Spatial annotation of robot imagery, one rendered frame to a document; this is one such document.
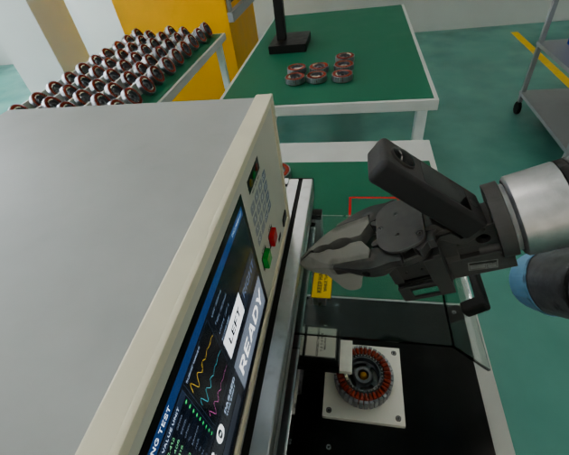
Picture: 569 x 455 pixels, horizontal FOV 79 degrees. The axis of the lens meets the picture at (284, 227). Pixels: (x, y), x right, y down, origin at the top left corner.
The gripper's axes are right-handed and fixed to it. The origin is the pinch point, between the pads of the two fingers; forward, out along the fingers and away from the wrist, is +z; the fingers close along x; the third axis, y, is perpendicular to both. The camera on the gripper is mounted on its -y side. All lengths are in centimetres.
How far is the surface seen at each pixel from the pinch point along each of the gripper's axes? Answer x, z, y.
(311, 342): 3.3, 12.7, 23.5
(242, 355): -12.1, 5.0, -1.2
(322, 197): 65, 23, 38
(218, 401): -17.4, 3.7, -4.0
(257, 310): -6.1, 5.6, 0.1
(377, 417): -3.0, 7.8, 41.1
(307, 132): 248, 82, 93
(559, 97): 255, -97, 156
